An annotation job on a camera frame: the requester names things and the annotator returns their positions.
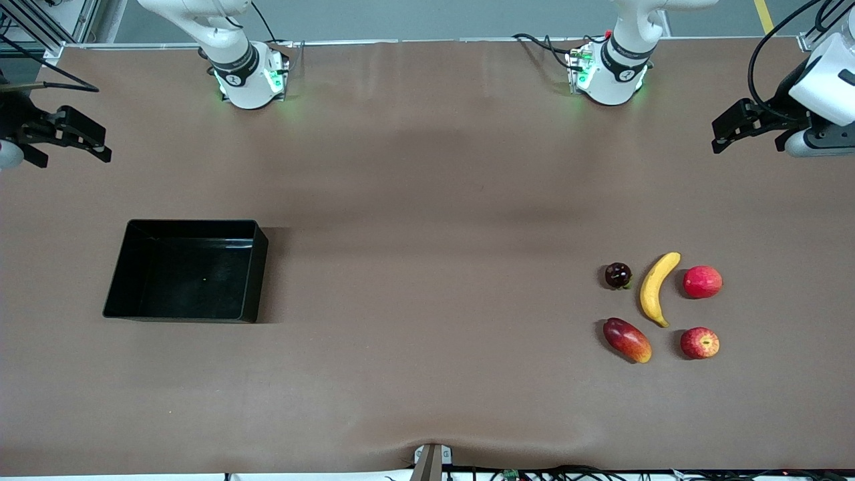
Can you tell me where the black plastic box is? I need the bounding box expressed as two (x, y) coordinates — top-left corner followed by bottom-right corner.
(102, 219), (269, 324)

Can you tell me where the yellow banana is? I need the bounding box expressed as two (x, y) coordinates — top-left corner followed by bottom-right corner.
(639, 251), (682, 329)

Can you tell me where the red yellow striped apple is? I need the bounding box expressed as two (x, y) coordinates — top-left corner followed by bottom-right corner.
(680, 327), (721, 360)

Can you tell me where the red peach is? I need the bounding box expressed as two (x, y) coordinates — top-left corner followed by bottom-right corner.
(683, 265), (723, 299)

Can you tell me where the red yellow mango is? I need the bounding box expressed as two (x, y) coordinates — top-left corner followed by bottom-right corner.
(603, 317), (653, 364)

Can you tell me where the brown table mat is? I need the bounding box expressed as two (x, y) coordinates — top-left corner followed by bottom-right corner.
(0, 37), (855, 476)

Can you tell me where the aluminium frame profile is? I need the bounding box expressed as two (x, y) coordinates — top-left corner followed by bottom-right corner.
(798, 27), (836, 51)
(0, 0), (101, 64)

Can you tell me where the black left arm base cable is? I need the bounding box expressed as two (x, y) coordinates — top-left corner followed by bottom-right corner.
(513, 32), (605, 71)

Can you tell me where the black arm base cable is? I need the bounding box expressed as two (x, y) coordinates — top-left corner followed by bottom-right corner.
(250, 0), (278, 44)
(513, 32), (605, 71)

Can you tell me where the black right arm base cable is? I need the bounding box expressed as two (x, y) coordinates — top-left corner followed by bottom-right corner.
(250, 0), (278, 44)

